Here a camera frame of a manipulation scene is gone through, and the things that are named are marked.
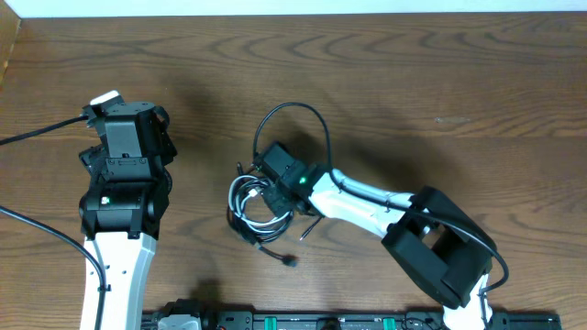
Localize white usb cable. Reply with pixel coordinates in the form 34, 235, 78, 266
227, 174, 294, 229

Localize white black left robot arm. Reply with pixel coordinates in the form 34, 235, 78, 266
79, 97, 177, 329

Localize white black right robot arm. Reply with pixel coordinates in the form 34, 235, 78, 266
258, 160, 496, 329

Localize brown cardboard side panel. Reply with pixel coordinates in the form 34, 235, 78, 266
0, 0, 21, 80

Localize black right camera cable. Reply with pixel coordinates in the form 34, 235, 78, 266
251, 102, 510, 294

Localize black camera cable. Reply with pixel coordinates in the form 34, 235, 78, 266
251, 102, 510, 294
0, 114, 91, 147

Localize black left camera cable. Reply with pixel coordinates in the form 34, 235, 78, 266
0, 114, 91, 147

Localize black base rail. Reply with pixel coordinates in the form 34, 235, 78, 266
141, 298, 563, 330

